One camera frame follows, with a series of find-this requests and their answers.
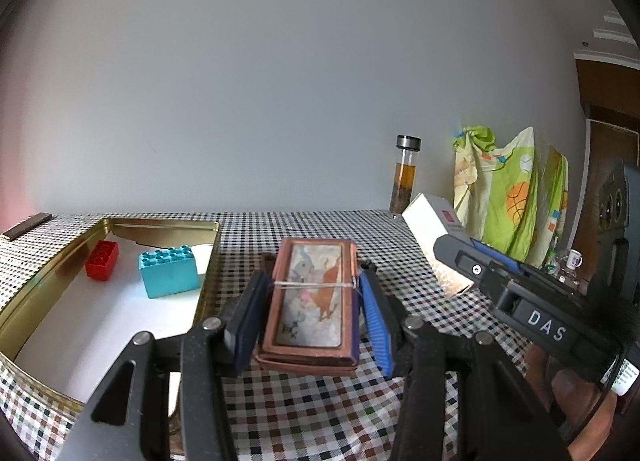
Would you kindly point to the green patterned cloth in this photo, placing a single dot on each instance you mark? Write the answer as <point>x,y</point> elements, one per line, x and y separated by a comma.
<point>513,198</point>

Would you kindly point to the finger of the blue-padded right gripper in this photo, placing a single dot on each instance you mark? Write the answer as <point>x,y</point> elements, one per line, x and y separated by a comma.
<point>511,264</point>

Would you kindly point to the person's right hand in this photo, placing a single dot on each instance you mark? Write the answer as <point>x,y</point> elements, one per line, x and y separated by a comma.
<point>575,397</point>

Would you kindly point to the teal toy brick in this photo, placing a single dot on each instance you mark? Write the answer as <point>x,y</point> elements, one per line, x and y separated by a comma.
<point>165,272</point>

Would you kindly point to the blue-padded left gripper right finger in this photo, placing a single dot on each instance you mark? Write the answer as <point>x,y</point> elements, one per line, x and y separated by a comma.
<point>499,415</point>

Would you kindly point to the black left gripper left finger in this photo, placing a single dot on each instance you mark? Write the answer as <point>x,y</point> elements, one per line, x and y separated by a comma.
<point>126,417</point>

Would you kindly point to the white carton box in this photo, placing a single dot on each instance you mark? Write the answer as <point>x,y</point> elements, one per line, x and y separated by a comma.
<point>434,223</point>

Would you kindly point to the gold metal tin box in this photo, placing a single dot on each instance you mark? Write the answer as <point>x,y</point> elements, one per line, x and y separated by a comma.
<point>35,272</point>

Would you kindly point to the white paper tin liner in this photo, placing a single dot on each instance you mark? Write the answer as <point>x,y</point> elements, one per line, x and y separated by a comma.
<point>89,326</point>

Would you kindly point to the pink card case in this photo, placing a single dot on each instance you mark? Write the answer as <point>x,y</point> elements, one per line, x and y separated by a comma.
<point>312,326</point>

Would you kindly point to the dark flat bar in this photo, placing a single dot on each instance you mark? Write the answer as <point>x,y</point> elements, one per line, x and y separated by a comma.
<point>25,226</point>

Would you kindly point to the small white mug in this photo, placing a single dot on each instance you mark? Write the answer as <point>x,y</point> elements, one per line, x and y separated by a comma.
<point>573,260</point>

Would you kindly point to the glass tea bottle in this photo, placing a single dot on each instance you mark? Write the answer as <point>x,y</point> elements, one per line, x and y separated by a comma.
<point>405,171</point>

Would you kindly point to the red toy brick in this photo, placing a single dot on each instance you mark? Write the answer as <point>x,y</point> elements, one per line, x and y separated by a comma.
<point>101,261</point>

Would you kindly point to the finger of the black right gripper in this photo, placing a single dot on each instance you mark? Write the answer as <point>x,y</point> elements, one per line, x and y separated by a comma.
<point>461,267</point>

